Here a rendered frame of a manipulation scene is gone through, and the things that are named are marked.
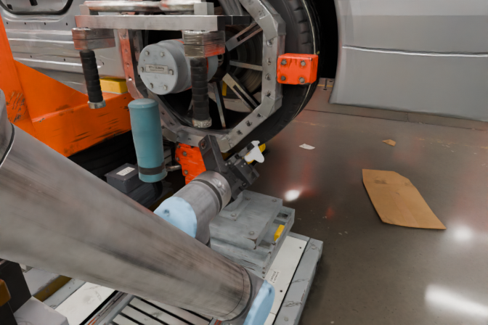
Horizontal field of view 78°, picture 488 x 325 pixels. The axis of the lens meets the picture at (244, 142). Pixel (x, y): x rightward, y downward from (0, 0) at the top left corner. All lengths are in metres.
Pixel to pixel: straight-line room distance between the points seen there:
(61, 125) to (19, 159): 0.94
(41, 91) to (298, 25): 0.82
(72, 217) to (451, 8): 0.82
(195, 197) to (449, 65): 0.66
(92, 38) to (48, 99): 0.37
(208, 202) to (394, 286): 1.00
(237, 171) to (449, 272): 1.12
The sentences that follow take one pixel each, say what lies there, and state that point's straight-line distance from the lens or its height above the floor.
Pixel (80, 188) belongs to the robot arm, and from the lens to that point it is 0.27.
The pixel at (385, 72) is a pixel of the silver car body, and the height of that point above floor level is 0.84.
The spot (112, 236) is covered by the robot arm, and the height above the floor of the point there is 0.81.
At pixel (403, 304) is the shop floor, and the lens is 1.39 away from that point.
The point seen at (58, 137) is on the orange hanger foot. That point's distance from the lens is 1.19.
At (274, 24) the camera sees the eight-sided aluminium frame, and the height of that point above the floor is 0.96.
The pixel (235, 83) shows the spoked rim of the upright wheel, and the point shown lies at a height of 0.78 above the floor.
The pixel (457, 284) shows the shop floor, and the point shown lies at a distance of 1.56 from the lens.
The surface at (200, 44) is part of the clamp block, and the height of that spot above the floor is 0.93.
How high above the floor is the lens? 0.98
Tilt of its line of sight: 23 degrees down
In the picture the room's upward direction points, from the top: straight up
